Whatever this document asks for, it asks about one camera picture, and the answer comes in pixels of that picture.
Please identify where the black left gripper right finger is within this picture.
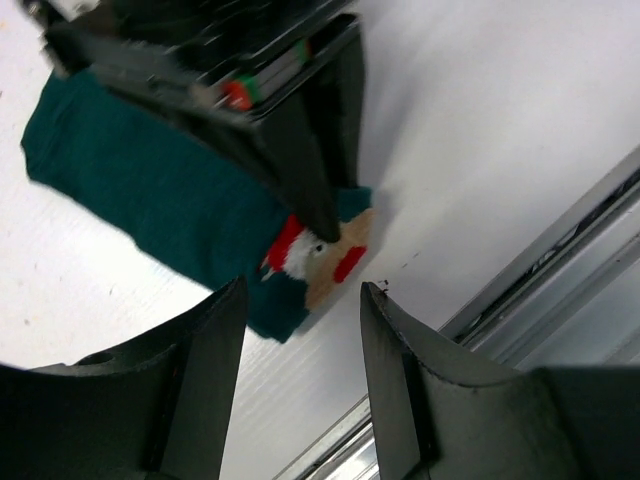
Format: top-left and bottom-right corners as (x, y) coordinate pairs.
(360, 282), (639, 479)

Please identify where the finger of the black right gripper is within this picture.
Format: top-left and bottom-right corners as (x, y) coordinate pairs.
(99, 87), (341, 240)
(309, 34), (365, 188)

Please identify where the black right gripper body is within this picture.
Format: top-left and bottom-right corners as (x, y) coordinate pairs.
(19, 1), (360, 125)

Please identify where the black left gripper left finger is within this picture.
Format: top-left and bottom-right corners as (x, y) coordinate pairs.
(1, 278), (249, 479)

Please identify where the dark green reindeer sock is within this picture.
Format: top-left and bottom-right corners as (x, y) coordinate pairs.
(21, 73), (374, 342)

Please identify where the aluminium table frame rail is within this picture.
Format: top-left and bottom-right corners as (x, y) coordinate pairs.
(280, 152), (639, 479)

